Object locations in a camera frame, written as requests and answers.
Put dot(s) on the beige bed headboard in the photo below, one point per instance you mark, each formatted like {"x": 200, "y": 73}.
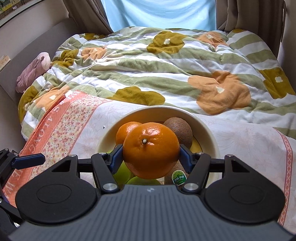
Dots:
{"x": 34, "y": 39}

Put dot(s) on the cream ceramic bowl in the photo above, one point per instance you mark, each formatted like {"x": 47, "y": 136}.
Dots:
{"x": 208, "y": 139}

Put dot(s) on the pink plush toy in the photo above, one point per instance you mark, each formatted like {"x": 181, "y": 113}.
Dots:
{"x": 32, "y": 71}

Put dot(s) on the white cloth with pink border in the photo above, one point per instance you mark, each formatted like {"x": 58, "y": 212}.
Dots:
{"x": 242, "y": 139}

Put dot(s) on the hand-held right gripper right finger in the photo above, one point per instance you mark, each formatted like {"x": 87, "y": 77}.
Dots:
{"x": 185, "y": 158}

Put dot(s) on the framed wall picture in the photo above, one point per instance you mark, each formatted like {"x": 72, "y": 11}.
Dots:
{"x": 16, "y": 9}

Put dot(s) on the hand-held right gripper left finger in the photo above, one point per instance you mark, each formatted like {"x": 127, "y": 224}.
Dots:
{"x": 116, "y": 158}

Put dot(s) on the medium orange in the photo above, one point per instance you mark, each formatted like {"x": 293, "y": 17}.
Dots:
{"x": 124, "y": 134}

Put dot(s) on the plain brown kiwi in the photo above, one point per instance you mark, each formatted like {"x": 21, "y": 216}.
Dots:
{"x": 179, "y": 132}

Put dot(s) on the light blue curtain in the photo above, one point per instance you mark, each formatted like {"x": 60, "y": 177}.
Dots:
{"x": 159, "y": 14}

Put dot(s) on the kiwi with green sticker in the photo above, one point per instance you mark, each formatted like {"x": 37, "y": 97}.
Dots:
{"x": 168, "y": 177}

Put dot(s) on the large orange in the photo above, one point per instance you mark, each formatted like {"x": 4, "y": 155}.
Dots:
{"x": 151, "y": 150}

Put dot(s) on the green apple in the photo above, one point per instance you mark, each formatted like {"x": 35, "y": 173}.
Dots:
{"x": 121, "y": 173}
{"x": 138, "y": 182}

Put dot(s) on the brown curtain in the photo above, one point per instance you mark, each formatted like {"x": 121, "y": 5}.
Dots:
{"x": 87, "y": 14}
{"x": 249, "y": 16}

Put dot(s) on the floral striped quilt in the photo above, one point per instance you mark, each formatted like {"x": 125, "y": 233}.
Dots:
{"x": 161, "y": 69}

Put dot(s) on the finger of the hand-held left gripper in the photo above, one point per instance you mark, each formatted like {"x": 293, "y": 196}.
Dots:
{"x": 29, "y": 161}

